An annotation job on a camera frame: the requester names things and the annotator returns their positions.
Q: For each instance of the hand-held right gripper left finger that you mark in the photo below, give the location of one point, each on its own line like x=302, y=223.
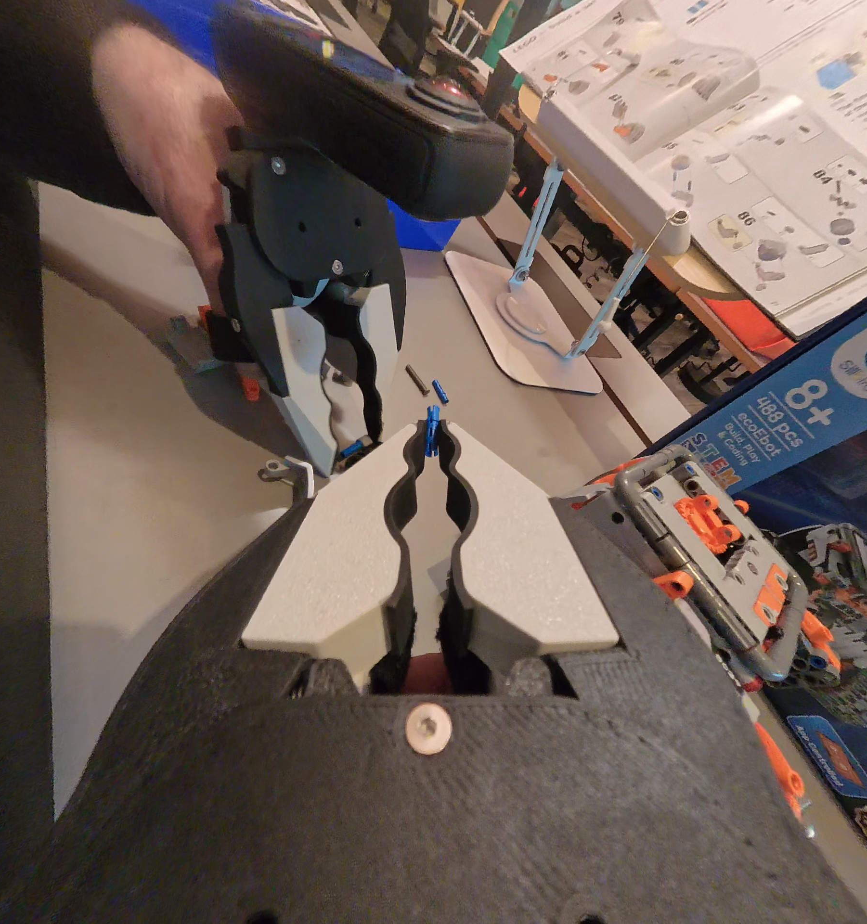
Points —
x=325, y=578

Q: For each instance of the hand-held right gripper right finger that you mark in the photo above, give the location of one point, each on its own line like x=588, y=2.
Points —
x=535, y=571

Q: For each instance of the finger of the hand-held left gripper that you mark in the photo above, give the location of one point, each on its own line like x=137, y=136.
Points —
x=384, y=354
x=315, y=383

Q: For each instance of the blue connector pin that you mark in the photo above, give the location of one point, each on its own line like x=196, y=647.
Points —
x=353, y=451
x=431, y=430
x=442, y=391

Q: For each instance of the grey orange tracked toy robot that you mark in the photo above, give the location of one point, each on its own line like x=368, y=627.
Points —
x=722, y=563

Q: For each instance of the person's left forearm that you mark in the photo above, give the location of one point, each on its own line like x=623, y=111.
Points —
x=36, y=87

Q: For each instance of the person's left hand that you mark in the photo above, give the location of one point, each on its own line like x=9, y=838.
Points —
x=166, y=130

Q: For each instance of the black connector pin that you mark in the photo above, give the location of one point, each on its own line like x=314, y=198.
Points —
x=413, y=381

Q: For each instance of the orange toy part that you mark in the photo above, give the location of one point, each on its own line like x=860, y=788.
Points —
x=249, y=387

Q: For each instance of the grey curved toy part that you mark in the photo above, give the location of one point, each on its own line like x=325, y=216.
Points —
x=289, y=477

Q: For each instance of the white book stand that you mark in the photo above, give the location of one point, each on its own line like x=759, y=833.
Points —
x=527, y=318

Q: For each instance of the black foam pad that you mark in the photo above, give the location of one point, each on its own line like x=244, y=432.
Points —
x=3, y=578

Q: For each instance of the blue robot kit box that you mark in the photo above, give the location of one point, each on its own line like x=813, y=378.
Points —
x=823, y=419

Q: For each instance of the open instruction booklet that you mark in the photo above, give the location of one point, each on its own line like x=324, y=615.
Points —
x=751, y=130

